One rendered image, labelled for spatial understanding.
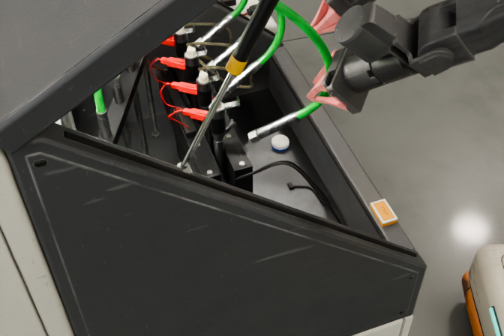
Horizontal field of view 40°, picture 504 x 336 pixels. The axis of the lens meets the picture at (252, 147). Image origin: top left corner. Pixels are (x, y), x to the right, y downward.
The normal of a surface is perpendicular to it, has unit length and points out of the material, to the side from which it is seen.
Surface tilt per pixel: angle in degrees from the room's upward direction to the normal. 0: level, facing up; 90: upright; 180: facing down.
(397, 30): 39
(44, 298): 90
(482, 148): 0
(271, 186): 0
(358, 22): 49
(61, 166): 90
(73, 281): 90
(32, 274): 90
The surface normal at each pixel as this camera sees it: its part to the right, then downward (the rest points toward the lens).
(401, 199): -0.01, -0.70
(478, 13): -0.62, -0.49
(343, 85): 0.59, -0.18
